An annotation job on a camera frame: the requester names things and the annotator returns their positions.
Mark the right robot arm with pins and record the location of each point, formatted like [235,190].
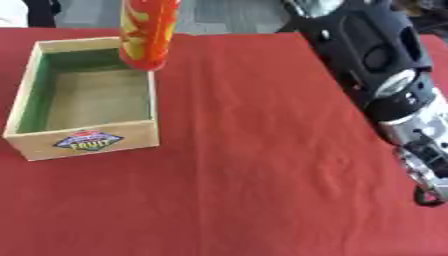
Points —
[379,66]

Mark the tan cardboard box green inside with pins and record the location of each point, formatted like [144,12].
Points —
[87,100]

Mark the person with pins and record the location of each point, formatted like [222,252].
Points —
[23,11]

